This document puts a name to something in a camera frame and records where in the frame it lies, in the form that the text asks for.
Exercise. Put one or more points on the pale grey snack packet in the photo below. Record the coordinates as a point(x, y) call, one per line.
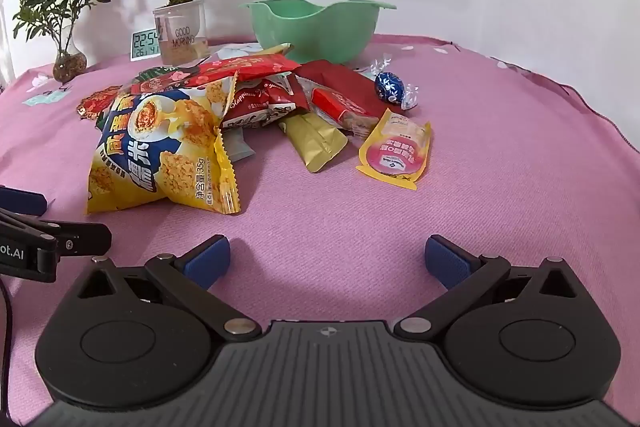
point(240, 147)

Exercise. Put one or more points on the red flowered snack bag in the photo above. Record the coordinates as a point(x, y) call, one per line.
point(225, 69)

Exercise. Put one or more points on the blue foil wrapped candy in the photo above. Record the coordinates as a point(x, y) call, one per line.
point(390, 88)

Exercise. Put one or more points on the red bar packet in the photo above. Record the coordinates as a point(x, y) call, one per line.
point(332, 102)

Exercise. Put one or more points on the red printed snack packet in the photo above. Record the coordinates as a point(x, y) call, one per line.
point(255, 99)

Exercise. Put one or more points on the dark red flat packet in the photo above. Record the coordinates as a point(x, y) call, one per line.
point(340, 79)

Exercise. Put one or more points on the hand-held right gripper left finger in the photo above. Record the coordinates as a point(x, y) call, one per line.
point(210, 264)

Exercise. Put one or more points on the yellow rice cracker bag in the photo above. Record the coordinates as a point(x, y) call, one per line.
point(150, 157)

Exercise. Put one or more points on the gold cream bar packet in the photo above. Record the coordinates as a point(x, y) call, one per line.
point(315, 142)

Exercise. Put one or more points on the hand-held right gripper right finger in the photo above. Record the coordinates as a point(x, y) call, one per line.
point(446, 264)

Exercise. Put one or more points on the yellow edged pink jelly packet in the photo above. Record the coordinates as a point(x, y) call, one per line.
point(395, 152)

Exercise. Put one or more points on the pink printed tablecloth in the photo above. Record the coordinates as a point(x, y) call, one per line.
point(350, 217)

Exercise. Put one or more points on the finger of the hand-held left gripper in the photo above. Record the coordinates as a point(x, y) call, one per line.
point(22, 202)
point(85, 238)

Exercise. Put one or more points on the white digital clock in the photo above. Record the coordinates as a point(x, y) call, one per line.
point(145, 46)

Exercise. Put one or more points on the green plastic bowl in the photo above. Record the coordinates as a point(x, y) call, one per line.
point(320, 32)

